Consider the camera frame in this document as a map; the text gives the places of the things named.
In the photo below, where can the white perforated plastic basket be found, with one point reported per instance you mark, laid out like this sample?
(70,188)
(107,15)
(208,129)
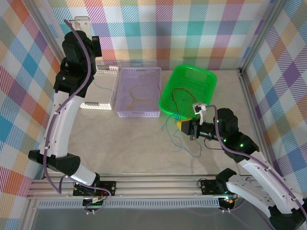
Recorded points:
(100,95)

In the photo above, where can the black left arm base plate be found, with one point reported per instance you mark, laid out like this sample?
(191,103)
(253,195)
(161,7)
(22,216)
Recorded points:
(109,188)

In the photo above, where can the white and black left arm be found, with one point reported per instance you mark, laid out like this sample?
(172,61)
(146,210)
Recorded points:
(60,127)

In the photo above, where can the purple perforated plastic basket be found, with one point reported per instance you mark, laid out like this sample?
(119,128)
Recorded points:
(139,105)

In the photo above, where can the green perforated plastic basket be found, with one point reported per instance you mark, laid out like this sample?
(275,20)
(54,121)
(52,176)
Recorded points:
(199,79)

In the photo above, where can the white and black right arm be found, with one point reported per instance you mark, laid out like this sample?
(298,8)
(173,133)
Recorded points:
(259,172)

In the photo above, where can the aluminium side rail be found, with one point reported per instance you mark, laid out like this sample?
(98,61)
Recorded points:
(48,163)
(245,91)

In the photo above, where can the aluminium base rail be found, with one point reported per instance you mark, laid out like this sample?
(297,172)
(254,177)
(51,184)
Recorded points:
(156,185)

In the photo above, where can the aluminium frame post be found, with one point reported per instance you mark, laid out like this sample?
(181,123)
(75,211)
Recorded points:
(48,33)
(261,38)

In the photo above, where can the small circuit board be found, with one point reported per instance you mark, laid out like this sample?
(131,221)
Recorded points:
(94,201)
(227,200)

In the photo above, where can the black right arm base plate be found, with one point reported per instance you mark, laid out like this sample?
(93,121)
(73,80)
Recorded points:
(208,187)

